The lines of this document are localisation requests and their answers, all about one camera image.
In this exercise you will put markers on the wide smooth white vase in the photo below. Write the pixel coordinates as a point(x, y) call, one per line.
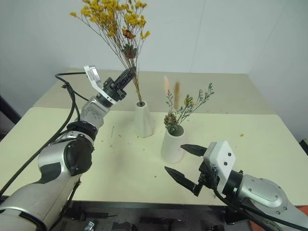
point(172, 149)

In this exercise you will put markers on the green pinecone grass bouquet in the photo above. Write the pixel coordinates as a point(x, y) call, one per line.
point(171, 119)

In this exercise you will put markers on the small silver metal clip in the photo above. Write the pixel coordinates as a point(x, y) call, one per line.
point(89, 226)

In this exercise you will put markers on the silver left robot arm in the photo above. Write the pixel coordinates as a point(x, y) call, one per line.
point(60, 173)

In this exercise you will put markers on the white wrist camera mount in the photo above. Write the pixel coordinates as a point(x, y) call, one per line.
point(95, 76)
point(221, 156)

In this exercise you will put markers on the yellow dried flower bouquet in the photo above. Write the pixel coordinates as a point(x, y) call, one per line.
point(115, 21)

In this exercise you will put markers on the dark object beside table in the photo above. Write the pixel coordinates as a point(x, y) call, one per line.
point(304, 145)

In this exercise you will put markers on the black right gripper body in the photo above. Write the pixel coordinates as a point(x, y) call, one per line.
point(207, 175)

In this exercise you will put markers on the black frame under table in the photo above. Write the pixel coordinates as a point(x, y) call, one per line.
point(149, 216)

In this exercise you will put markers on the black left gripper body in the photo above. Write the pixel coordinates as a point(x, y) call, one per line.
point(115, 90)

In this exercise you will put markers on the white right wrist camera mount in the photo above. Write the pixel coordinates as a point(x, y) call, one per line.
point(221, 156)

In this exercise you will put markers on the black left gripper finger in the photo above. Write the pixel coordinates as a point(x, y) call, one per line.
point(124, 74)
point(129, 78)

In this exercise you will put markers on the dark furniture piece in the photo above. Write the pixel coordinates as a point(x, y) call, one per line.
point(7, 115)

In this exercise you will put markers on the tall faceted white vase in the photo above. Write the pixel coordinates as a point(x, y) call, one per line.
point(143, 120)

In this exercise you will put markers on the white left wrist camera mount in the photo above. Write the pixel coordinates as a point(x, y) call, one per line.
point(95, 76)

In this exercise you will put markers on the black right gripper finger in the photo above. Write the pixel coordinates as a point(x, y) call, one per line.
point(195, 149)
point(180, 176)

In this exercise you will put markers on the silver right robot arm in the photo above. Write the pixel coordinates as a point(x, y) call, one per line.
point(262, 192)

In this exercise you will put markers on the thin loose dry twig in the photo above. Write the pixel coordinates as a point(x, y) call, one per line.
point(112, 132)

